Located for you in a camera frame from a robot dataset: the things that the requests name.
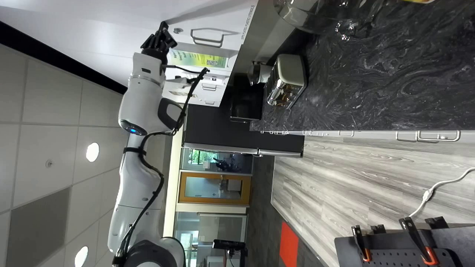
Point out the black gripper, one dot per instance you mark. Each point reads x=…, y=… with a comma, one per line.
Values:
x=154, y=49

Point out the round ceiling light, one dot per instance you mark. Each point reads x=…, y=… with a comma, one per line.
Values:
x=92, y=151
x=80, y=255

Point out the red floor mat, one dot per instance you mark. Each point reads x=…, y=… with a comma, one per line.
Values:
x=289, y=244

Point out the white lower cabinet unit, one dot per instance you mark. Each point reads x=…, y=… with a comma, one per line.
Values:
x=371, y=133

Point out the black countertop appliance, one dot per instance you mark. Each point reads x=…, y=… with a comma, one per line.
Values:
x=245, y=100

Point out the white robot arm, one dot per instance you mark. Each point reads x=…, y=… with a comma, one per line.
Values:
x=138, y=103

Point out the black stool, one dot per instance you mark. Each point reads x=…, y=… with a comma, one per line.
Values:
x=230, y=244

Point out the black tall cabinet panel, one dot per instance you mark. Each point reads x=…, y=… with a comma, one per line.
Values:
x=212, y=127

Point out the grey metal jug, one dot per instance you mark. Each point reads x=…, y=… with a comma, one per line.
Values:
x=261, y=72

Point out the yellow item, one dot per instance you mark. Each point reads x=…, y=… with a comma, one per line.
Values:
x=417, y=1

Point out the silver toaster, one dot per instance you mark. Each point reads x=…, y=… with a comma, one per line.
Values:
x=289, y=74

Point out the wood framed glass door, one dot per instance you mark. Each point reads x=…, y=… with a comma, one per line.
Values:
x=215, y=173

